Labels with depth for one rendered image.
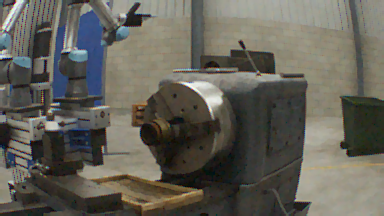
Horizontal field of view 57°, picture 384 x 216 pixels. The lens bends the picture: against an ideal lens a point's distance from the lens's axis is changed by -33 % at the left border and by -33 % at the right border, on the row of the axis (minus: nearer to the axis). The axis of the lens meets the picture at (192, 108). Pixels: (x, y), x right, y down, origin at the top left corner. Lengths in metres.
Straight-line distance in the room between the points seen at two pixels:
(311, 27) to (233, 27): 2.32
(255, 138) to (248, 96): 0.15
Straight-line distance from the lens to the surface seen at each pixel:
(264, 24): 11.93
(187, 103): 1.71
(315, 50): 11.70
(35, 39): 2.17
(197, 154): 1.71
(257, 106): 1.76
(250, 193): 1.83
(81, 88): 2.21
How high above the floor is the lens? 1.33
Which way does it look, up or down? 6 degrees down
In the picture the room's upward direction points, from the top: straight up
